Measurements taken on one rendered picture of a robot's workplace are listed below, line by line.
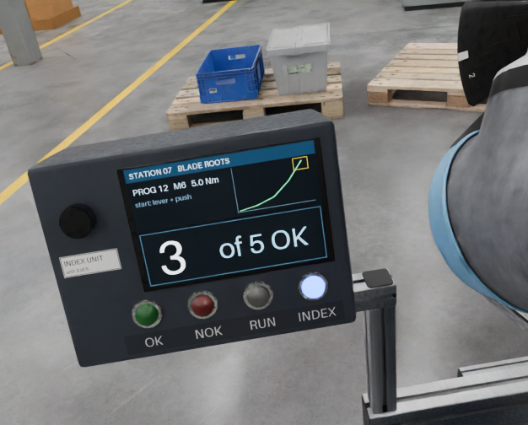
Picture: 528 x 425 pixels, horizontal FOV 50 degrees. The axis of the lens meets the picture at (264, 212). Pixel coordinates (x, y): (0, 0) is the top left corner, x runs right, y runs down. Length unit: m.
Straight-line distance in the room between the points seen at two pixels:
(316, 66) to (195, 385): 2.43
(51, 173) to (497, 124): 0.34
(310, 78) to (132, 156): 3.42
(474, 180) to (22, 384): 2.05
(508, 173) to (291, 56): 3.51
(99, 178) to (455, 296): 1.89
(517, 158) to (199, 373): 1.79
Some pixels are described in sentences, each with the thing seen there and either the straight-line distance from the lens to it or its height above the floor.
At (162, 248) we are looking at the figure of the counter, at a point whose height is 1.17.
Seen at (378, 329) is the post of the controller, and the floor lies 1.00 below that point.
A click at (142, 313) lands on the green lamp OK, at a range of 0.51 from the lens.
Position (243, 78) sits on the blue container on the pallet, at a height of 0.30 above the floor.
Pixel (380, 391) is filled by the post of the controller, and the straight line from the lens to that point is 0.71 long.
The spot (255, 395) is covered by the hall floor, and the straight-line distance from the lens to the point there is 1.93.
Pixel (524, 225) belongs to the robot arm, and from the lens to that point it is 0.31.
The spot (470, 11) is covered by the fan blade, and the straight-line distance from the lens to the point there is 1.36.
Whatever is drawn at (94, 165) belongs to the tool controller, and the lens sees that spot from 0.49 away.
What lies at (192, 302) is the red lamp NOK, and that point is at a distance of 0.51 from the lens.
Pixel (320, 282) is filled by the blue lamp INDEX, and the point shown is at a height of 1.12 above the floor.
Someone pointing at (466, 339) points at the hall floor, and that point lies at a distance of 2.09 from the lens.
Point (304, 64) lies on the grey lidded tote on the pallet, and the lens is 3.83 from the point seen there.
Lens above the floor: 1.43
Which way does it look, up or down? 31 degrees down
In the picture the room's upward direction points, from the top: 9 degrees counter-clockwise
